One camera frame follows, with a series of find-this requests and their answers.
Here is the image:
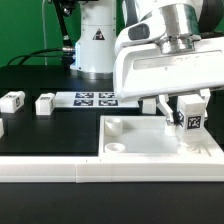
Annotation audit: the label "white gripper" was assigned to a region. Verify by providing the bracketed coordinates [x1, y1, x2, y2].
[113, 37, 224, 126]

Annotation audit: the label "white square tabletop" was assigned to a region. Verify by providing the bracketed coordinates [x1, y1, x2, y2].
[99, 116, 216, 156]

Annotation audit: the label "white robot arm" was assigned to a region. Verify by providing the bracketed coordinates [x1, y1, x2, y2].
[113, 0, 224, 125]

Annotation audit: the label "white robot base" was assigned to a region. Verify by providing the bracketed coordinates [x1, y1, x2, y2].
[70, 0, 116, 80]

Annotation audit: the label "white marker sheet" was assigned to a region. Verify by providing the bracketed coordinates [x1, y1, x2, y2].
[55, 92, 139, 108]

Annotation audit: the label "white U-shaped obstacle fence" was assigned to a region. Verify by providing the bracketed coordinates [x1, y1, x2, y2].
[0, 118, 224, 184]

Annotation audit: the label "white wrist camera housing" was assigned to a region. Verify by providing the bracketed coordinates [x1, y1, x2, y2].
[114, 13, 166, 55]

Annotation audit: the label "black cables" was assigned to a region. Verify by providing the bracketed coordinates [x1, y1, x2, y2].
[7, 47, 75, 66]

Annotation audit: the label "black camera stand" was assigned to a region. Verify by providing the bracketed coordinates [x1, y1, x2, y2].
[48, 0, 78, 67]

